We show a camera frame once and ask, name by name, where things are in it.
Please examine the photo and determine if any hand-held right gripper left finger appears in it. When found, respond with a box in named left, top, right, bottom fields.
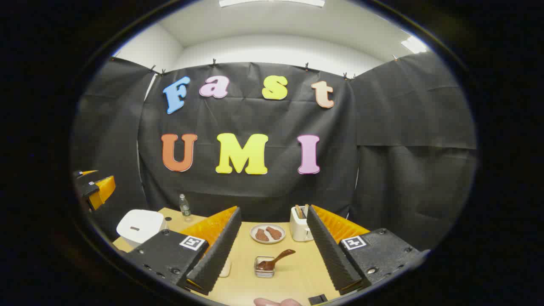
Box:
left=127, top=206, right=242, bottom=296

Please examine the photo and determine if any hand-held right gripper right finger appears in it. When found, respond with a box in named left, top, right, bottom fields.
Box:
left=306, top=205, right=425, bottom=296

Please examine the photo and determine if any metal wire chopstick holder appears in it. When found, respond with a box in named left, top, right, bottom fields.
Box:
left=254, top=256, right=276, bottom=278

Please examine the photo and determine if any brown wooden spoon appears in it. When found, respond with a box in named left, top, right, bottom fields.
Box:
left=257, top=249, right=296, bottom=272

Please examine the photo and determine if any white rice cooker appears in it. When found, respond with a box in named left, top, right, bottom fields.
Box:
left=116, top=209, right=167, bottom=248

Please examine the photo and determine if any white toaster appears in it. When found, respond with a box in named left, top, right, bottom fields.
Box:
left=290, top=206, right=314, bottom=242

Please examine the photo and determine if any white round plate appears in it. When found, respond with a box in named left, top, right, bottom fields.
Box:
left=250, top=224, right=286, bottom=244

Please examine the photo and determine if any clear plastic water bottle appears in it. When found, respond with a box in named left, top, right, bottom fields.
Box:
left=179, top=194, right=193, bottom=221

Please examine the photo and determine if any black backdrop cloth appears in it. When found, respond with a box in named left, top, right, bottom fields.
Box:
left=72, top=53, right=477, bottom=251

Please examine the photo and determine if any small ceiling light panel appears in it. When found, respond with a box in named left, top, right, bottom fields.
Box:
left=402, top=36, right=428, bottom=54

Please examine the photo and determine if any long ceiling light panel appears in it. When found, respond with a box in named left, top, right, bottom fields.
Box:
left=219, top=0, right=326, bottom=8

